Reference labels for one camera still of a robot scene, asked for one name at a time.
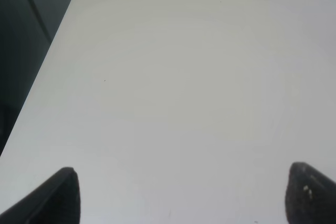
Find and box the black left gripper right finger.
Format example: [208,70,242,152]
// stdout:
[285,162,335,224]

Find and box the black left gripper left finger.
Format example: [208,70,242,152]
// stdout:
[1,167,80,223]

